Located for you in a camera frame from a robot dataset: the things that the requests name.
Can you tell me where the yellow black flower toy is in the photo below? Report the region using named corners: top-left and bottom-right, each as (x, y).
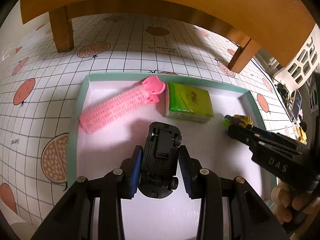
top-left (223, 114), bottom-right (253, 129)

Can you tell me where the black toy car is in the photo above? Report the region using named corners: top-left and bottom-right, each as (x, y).
top-left (138, 122), bottom-right (182, 199)

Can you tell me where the green tissue pack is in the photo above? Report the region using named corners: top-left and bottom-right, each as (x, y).
top-left (165, 82), bottom-right (214, 123)

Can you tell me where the pink knitted toy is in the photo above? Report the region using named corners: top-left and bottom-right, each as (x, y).
top-left (79, 75), bottom-right (166, 134)

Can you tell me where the right human hand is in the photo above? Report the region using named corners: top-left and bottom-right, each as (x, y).
top-left (271, 181), bottom-right (319, 239)

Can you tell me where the teal white tray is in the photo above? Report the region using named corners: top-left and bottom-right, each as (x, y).
top-left (67, 73), bottom-right (276, 205)

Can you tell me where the white shelf rack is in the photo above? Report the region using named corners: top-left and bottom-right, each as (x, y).
top-left (267, 24), bottom-right (319, 91)

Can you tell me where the wooden nightstand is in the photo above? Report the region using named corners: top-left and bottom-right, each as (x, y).
top-left (20, 0), bottom-right (316, 73)

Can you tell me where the white grid fruit mat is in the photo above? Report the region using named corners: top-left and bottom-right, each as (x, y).
top-left (1, 14), bottom-right (294, 226)

